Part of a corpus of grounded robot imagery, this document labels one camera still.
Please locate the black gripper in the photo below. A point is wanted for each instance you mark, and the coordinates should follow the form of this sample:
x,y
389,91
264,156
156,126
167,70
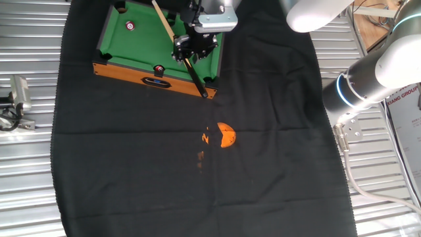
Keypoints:
x,y
201,41

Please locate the wooden pool cue black butt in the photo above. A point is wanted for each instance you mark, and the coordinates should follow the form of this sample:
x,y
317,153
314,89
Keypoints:
x,y
197,80

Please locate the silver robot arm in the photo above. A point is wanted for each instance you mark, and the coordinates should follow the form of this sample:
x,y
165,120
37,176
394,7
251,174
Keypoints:
x,y
361,82

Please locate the red pool ball white spot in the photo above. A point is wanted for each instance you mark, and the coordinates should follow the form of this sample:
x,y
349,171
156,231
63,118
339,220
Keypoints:
x,y
159,68

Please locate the mini green pool table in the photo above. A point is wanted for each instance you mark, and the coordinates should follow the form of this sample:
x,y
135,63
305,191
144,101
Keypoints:
x,y
138,42

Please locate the red striped pool ball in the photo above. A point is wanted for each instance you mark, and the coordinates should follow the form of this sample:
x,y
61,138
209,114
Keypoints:
x,y
130,25

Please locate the black cloth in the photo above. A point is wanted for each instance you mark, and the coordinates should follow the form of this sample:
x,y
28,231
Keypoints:
x,y
131,181

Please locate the brown wooden board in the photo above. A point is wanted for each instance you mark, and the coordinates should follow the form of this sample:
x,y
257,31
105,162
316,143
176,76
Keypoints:
x,y
370,33

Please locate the white metal bar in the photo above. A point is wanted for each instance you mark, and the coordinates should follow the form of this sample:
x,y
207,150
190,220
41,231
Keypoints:
x,y
375,12

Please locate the white printed sign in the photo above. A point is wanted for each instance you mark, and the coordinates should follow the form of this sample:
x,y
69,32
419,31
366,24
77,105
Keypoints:
x,y
406,125

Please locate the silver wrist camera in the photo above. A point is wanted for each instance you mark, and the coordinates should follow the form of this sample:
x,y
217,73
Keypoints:
x,y
217,23

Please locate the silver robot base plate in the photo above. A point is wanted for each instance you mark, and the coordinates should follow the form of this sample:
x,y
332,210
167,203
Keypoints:
x,y
354,130

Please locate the silver finned external camera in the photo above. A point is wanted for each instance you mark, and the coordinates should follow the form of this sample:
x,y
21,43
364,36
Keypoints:
x,y
21,92

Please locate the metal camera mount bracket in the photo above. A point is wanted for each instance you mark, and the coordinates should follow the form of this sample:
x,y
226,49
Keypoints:
x,y
28,125

